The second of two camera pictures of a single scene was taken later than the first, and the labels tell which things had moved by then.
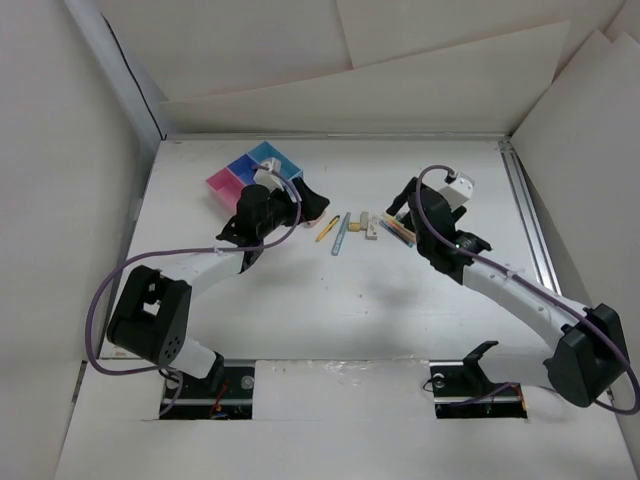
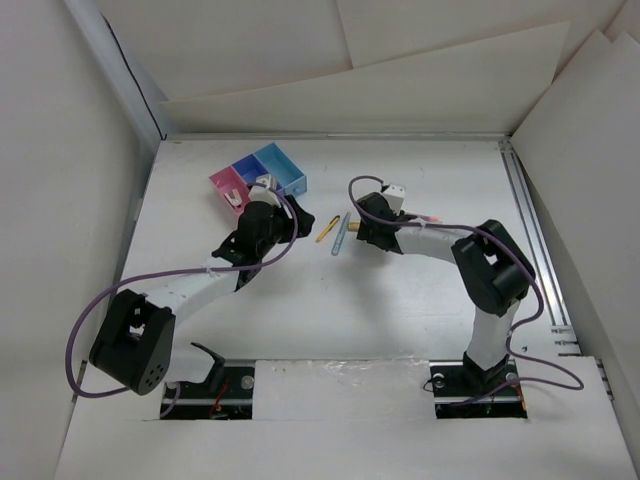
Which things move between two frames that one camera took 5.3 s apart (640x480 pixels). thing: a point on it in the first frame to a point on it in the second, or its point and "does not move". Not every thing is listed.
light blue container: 288,169 does not move
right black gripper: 402,199 to 365,232
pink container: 227,188 does not move
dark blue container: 241,167 does not move
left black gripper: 311,205 to 288,222
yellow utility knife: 327,230 does not move
